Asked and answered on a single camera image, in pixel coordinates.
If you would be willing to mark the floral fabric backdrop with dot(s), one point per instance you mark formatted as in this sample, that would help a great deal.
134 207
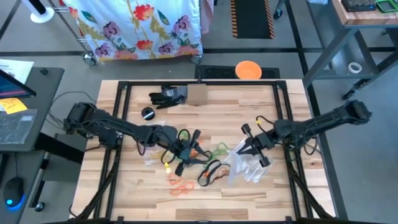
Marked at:
84 40

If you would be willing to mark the green tray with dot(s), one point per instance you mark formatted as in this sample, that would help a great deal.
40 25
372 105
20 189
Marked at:
377 4

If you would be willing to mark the orange rubber band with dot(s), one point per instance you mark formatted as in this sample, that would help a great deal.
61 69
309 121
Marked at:
219 172
169 180
194 153
186 188

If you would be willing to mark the white tape roll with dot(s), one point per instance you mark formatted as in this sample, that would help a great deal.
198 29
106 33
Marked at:
350 68

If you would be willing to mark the wooden top workbench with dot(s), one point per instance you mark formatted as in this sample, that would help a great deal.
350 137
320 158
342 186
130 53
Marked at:
360 18

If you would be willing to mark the computer monitor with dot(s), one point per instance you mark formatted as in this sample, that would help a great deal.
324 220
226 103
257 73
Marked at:
12 87

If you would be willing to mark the yellow sticky note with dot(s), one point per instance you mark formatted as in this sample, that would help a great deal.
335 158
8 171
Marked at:
12 105

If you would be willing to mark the black computer mouse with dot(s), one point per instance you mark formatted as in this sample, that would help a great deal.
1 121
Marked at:
14 189

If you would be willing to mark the dark grey desk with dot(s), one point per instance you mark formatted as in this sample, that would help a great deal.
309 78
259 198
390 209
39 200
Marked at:
46 93

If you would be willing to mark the grey plastic bag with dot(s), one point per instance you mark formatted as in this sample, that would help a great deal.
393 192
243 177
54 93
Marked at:
15 127

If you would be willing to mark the white round pedestal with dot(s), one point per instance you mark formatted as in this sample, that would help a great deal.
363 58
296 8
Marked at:
43 17

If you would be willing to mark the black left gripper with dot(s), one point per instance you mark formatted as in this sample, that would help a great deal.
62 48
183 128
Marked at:
180 143

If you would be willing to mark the floral print curtain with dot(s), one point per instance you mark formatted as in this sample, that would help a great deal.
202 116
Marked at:
140 28

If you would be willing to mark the white paper sheet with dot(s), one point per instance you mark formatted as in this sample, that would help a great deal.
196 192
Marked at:
18 67

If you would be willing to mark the wide black rubber band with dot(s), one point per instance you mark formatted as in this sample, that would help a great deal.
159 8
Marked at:
201 181
211 161
229 169

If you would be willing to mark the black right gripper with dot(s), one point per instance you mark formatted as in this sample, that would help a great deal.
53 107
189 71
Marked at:
262 141

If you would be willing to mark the yellow tape tag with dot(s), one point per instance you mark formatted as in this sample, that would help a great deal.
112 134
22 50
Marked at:
168 169
258 122

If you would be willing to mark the black work gloves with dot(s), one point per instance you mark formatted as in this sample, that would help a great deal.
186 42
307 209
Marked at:
166 97

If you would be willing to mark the hazard striped floor mat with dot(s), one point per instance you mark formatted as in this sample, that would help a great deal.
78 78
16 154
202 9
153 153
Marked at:
252 18

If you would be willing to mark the grey cart leg with caster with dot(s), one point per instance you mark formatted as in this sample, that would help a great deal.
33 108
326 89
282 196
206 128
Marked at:
278 14

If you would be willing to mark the black keyboard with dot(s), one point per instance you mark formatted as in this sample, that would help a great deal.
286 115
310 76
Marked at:
357 4

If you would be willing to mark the green rubber band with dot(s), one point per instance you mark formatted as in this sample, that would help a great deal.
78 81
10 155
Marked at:
228 152
207 158
179 134

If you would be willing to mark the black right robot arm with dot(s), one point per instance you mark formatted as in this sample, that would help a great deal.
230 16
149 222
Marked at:
326 119

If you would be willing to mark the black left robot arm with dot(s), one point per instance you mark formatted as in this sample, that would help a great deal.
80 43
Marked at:
109 121

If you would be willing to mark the orange bowl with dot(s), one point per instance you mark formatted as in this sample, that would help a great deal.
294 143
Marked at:
248 70

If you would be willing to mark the pale pink cloth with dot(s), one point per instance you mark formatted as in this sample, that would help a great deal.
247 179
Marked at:
207 15

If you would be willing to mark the brown cardboard box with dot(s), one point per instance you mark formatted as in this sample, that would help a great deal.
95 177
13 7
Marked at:
197 95

